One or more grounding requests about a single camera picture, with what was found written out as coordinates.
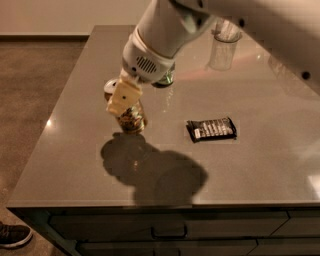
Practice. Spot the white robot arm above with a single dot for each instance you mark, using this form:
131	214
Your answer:
288	29

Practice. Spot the dark sneaker shoe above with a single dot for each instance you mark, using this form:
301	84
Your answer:
14	236

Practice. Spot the green LaCroix can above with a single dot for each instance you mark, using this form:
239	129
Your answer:
167	79

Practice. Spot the grey cabinet drawer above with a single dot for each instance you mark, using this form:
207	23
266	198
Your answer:
131	227

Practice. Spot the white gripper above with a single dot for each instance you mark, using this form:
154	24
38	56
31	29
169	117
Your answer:
144	63

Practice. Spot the black snack bar wrapper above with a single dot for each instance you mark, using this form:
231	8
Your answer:
211	130

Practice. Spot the orange LaCroix can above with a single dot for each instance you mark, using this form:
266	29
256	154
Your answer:
133	120

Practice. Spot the black drawer handle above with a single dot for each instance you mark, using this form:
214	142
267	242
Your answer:
169	230

